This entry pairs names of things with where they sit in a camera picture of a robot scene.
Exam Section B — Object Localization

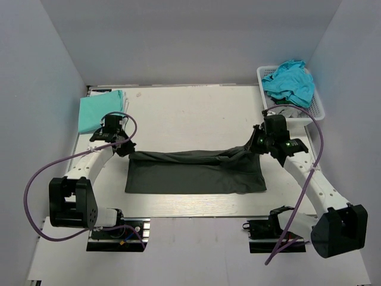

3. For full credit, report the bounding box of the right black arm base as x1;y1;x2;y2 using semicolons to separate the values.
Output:
242;217;307;254

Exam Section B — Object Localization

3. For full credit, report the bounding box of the folded mint green t-shirt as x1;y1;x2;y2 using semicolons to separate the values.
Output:
78;90;125;134

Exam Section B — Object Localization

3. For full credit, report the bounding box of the green garment in basket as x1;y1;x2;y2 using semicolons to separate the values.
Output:
274;100;291;106

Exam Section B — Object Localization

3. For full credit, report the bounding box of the dark grey t-shirt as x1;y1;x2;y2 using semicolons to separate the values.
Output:
125;146;267;195

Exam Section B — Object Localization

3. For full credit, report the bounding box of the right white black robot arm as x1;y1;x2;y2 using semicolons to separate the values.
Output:
246;125;368;261

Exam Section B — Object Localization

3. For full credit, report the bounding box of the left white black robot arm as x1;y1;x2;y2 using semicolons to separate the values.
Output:
49;126;266;238

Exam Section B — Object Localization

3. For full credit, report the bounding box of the crumpled grey white t-shirt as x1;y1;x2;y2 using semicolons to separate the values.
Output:
269;106;301;118

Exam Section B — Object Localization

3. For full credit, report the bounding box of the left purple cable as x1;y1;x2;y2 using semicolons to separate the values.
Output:
23;111;147;251

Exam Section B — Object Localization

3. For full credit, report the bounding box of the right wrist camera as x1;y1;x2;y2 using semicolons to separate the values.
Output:
263;115;308;158

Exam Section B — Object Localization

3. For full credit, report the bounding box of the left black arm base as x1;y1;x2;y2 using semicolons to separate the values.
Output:
86;218;151;253

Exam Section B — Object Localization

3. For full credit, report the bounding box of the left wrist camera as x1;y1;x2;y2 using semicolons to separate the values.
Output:
90;115;129;143

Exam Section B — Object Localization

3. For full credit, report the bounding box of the crumpled cyan t-shirt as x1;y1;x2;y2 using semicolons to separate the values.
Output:
261;60;315;108

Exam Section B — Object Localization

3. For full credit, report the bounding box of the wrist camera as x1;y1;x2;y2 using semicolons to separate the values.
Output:
90;115;129;143
263;115;308;158

